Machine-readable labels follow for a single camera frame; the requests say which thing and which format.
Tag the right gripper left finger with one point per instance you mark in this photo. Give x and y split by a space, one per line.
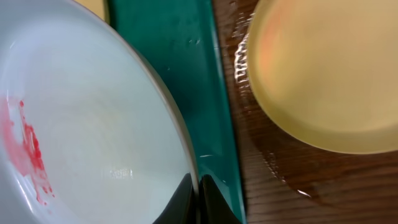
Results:
181 209

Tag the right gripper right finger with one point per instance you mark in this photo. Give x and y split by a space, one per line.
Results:
213 207

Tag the light blue plate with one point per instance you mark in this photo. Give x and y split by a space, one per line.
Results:
89 131

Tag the yellow-green plate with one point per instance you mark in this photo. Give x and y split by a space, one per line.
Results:
325 72
98 7

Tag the teal plastic tray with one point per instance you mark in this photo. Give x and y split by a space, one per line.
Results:
179 39

